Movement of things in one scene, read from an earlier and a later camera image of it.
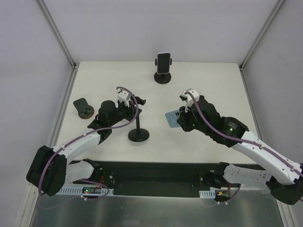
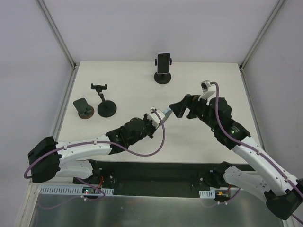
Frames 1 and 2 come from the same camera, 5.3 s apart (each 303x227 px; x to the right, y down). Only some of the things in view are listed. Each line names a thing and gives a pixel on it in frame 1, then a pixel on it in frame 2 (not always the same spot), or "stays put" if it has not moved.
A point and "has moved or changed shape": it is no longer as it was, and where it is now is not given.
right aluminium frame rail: (245, 83) stays put
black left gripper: (133, 107) → (148, 125)
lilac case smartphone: (163, 62) stays put
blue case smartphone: (172, 117) → (167, 112)
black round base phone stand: (138, 135) has moved or changed shape
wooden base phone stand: (85, 111) stays put
